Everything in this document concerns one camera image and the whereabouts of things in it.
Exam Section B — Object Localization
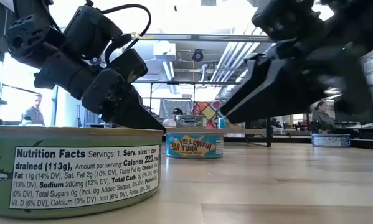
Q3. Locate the black overhead camera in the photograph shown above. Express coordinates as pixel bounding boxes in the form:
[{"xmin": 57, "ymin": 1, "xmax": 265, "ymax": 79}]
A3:
[{"xmin": 191, "ymin": 48, "xmax": 205, "ymax": 63}]

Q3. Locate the black aluminium table frame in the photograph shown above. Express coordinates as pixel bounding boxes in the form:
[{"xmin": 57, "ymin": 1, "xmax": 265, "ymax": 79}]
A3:
[{"xmin": 223, "ymin": 136, "xmax": 373, "ymax": 151}]

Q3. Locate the blue white label can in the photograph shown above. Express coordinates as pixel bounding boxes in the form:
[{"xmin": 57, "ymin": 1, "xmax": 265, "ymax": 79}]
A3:
[{"xmin": 311, "ymin": 133, "xmax": 351, "ymax": 148}]

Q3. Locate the black left wrist camera cable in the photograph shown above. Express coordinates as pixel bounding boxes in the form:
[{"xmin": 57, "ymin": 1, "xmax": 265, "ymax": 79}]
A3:
[{"xmin": 97, "ymin": 3, "xmax": 152, "ymax": 68}]

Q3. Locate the green label silver-lid can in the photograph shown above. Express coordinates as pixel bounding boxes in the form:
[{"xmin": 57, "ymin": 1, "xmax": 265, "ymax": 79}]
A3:
[{"xmin": 175, "ymin": 114, "xmax": 207, "ymax": 129}]

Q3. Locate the green label gold-lid can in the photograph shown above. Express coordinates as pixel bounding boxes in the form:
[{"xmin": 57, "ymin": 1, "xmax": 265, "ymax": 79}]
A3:
[{"xmin": 0, "ymin": 126, "xmax": 164, "ymax": 220}]

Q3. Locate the colourful patterned panel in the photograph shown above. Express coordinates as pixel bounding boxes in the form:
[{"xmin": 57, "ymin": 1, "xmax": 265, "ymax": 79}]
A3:
[{"xmin": 192, "ymin": 100, "xmax": 226, "ymax": 129}]

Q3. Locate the grey overhead metal beam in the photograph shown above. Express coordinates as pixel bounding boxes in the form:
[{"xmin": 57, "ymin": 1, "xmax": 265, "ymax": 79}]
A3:
[{"xmin": 138, "ymin": 32, "xmax": 274, "ymax": 44}]

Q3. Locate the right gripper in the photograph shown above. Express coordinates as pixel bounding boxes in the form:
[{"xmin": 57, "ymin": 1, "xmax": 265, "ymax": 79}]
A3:
[{"xmin": 225, "ymin": 0, "xmax": 373, "ymax": 125}]

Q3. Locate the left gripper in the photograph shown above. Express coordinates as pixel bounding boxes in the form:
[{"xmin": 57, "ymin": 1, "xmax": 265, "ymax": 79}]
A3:
[{"xmin": 33, "ymin": 49, "xmax": 167, "ymax": 133}]

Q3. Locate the blue yellowfin tuna can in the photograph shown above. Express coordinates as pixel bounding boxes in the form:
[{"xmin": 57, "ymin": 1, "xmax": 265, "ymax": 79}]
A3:
[
  {"xmin": 165, "ymin": 132, "xmax": 224, "ymax": 160},
  {"xmin": 217, "ymin": 117, "xmax": 246, "ymax": 129}
]

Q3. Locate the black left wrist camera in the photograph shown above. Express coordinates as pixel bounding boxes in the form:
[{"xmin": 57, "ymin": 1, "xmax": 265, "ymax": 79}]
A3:
[{"xmin": 63, "ymin": 5, "xmax": 125, "ymax": 60}]

